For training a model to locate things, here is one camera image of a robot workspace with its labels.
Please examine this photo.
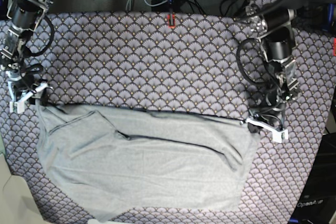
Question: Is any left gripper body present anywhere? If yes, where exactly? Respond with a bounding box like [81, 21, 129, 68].
[248, 102, 286, 130]

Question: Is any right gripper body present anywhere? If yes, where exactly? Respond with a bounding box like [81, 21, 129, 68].
[6, 73, 50, 105]

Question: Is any grey T-shirt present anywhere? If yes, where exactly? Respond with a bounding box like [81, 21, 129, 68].
[36, 105, 260, 221]

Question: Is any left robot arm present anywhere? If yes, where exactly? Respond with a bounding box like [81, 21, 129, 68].
[236, 0, 308, 143]

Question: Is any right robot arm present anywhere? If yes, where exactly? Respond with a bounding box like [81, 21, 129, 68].
[1, 0, 55, 108]

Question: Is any red clamp at right edge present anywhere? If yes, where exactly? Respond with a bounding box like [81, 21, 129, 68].
[333, 37, 336, 56]

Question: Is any red black table clamp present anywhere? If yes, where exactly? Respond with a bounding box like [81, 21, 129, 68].
[167, 0, 175, 28]

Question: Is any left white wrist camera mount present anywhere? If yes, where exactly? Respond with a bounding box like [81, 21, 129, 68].
[240, 116, 289, 143]

